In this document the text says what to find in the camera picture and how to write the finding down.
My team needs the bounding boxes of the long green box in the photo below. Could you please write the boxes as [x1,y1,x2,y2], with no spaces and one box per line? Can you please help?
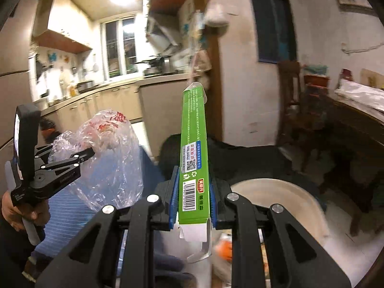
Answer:
[174,82,215,263]

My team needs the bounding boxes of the black wok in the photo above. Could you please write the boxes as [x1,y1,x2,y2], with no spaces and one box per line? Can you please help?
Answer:
[133,55,172,67]

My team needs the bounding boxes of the steel range hood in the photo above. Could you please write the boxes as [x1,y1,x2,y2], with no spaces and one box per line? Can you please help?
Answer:
[145,10,184,53]

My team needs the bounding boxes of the red basket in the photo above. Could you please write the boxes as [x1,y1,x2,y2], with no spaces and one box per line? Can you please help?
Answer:
[303,64,331,89]

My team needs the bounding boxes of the dark wooden table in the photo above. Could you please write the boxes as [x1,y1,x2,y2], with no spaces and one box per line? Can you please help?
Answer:
[300,87,384,238]

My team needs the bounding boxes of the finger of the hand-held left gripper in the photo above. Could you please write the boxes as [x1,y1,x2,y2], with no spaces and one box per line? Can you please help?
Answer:
[34,144,56,161]
[40,147,96,172]

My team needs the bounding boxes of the blue checked tablecloth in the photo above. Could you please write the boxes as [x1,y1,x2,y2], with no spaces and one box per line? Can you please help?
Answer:
[34,126,180,259]

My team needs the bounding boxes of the white plastic bucket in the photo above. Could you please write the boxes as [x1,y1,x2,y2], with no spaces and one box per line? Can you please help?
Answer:
[210,178,329,288]

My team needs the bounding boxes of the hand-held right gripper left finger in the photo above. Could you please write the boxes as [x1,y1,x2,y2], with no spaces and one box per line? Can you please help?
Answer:
[34,166,180,288]

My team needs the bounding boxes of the gas stove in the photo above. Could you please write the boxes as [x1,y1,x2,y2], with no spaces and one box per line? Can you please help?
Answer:
[142,66,178,76]

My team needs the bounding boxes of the wall cabinet with wooden underside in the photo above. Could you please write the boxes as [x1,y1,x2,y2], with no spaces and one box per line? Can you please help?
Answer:
[33,0,92,53]

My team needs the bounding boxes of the hanging yellowish plastic bag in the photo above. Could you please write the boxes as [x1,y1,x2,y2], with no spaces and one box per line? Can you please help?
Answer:
[187,9,205,55]

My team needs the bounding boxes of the dark blue window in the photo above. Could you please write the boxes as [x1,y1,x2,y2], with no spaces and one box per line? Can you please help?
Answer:
[246,0,298,65]

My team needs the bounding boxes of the clear plastic bag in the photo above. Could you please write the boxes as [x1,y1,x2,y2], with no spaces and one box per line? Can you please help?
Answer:
[48,109,145,212]

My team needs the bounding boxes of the silver foil sheet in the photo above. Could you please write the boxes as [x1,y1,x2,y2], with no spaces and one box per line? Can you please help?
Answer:
[334,79,384,112]

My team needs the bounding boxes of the silver pot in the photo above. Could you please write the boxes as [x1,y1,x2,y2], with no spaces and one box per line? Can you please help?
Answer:
[76,80,94,94]

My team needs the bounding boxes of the beige kitchen base cabinets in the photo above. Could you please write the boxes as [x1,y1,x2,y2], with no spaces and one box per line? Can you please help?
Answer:
[39,76,193,163]

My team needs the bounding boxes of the kitchen window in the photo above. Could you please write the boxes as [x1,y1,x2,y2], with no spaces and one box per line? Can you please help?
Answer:
[100,16,140,80]

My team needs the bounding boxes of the light wooden board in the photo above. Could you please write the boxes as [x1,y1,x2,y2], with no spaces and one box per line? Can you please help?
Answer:
[360,68,384,91]

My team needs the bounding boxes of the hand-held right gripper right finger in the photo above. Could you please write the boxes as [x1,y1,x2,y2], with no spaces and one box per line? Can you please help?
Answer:
[209,177,351,288]

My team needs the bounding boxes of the black clothing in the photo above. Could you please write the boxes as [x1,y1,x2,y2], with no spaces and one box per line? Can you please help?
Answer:
[157,133,320,205]

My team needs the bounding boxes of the hanging pinkish plastic bags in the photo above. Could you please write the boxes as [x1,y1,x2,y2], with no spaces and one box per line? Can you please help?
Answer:
[192,51,212,97]

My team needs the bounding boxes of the person's left forearm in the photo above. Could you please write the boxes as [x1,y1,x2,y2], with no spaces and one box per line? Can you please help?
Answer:
[0,216,46,288]

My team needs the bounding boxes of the grey refrigerator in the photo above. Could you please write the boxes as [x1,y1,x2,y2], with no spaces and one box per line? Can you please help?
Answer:
[0,3,46,157]

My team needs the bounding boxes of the hanging white plastic bag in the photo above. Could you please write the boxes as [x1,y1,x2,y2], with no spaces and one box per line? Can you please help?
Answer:
[205,0,230,28]

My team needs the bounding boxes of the person's left hand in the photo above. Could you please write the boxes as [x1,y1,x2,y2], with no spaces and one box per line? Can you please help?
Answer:
[1,190,51,232]

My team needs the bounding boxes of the dark wooden chair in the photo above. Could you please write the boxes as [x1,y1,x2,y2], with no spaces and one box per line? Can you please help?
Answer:
[277,60,304,145]

